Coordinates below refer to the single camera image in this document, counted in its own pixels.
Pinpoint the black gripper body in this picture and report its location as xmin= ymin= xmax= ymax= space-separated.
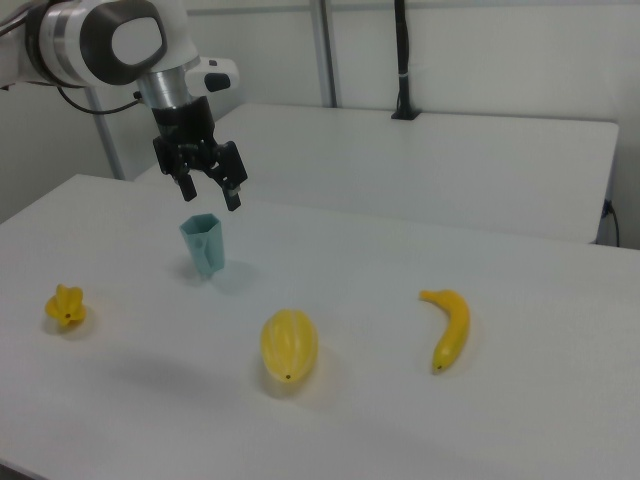
xmin=150 ymin=96 xmax=227 ymax=174

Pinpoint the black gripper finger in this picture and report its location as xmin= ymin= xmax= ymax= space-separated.
xmin=152 ymin=138 xmax=198 ymax=204
xmin=206 ymin=140 xmax=250 ymax=213

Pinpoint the teal hexagonal mug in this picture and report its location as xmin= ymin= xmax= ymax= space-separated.
xmin=178 ymin=213 xmax=227 ymax=279

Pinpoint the yellow striped toy melon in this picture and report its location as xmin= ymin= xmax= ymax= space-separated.
xmin=259 ymin=308 xmax=320 ymax=385

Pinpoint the yellow toy starfruit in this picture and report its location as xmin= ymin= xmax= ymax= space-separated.
xmin=43 ymin=283 xmax=90 ymax=332

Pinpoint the white side table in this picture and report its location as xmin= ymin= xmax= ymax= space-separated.
xmin=133 ymin=102 xmax=621 ymax=246

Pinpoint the yellow toy banana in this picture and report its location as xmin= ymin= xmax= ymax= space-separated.
xmin=418 ymin=288 xmax=472 ymax=376

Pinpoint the aluminium frame post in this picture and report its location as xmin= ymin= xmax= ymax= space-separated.
xmin=313 ymin=0 xmax=338 ymax=109
xmin=87 ymin=87 xmax=127 ymax=181

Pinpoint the black robot wrist cable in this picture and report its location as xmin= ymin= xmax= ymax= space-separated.
xmin=56 ymin=85 xmax=144 ymax=116

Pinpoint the black camera pole with clamp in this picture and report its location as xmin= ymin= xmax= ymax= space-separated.
xmin=390 ymin=0 xmax=421 ymax=121

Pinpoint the black cable with plug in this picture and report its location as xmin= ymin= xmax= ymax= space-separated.
xmin=601 ymin=198 xmax=622 ymax=247

